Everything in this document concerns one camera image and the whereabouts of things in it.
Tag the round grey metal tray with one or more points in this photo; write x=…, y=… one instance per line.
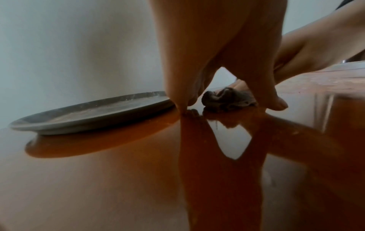
x=85, y=115

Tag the brown cleaning cloth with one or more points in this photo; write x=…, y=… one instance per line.
x=225, y=100

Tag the person's left hand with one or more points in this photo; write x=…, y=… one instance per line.
x=214, y=33

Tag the person's right hand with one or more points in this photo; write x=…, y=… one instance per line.
x=319, y=45

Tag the red wooden table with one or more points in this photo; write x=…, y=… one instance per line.
x=85, y=180

